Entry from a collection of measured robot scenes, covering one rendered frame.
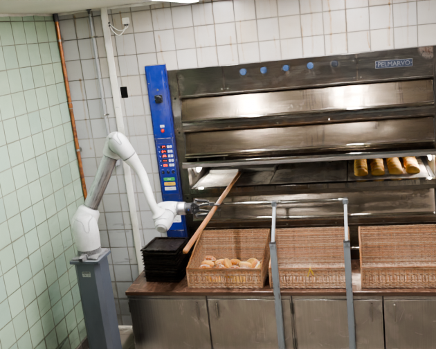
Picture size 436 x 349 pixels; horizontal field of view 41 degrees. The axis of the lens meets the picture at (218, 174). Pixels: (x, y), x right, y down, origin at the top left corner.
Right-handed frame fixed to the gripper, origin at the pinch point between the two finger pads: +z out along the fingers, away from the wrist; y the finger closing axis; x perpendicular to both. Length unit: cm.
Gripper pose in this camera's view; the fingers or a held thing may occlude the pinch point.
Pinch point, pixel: (214, 207)
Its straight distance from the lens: 397.0
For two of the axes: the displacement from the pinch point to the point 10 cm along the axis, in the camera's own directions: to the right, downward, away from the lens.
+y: 1.0, 9.7, 2.4
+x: -2.2, 2.5, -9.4
